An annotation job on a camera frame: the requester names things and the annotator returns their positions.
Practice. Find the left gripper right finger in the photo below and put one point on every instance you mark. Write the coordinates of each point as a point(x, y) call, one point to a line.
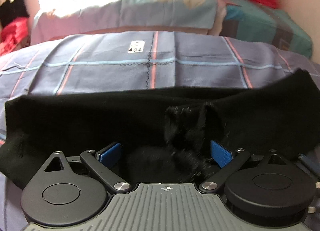
point(233, 179)

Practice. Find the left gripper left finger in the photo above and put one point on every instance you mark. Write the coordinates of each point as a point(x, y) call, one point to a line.
point(90, 172)

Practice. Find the black pants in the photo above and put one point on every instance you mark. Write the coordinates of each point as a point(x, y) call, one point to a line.
point(167, 131)

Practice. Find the purple plaid bed sheet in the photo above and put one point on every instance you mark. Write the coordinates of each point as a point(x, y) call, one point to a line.
point(93, 64)

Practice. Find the white sheet label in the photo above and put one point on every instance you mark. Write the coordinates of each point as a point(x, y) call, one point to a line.
point(136, 47)

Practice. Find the teal patchwork pillow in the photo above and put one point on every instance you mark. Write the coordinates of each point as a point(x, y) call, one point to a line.
point(252, 22)

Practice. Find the light blue cloud pillow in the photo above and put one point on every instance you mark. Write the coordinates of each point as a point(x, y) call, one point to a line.
point(61, 18)

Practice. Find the red clothes pile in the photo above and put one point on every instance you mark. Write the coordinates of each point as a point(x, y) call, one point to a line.
point(13, 34)

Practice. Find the clutter of clothes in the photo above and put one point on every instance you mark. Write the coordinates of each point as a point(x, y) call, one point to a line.
point(12, 9)

